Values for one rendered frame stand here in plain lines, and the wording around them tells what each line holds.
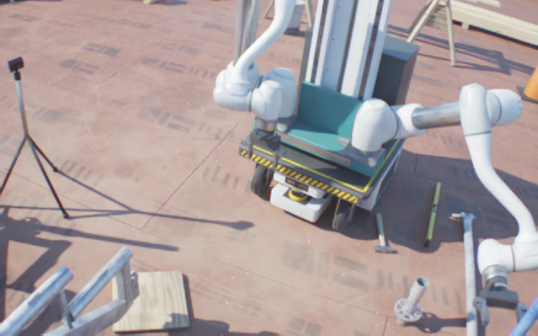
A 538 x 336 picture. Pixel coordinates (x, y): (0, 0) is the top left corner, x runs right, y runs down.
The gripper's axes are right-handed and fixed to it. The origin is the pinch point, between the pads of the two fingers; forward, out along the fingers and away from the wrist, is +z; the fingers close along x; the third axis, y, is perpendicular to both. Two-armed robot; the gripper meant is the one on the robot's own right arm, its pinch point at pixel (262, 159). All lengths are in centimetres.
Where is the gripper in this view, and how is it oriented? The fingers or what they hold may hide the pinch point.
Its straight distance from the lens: 210.2
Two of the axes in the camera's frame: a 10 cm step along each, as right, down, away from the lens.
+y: 4.9, -4.1, 7.7
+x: -8.6, -3.5, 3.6
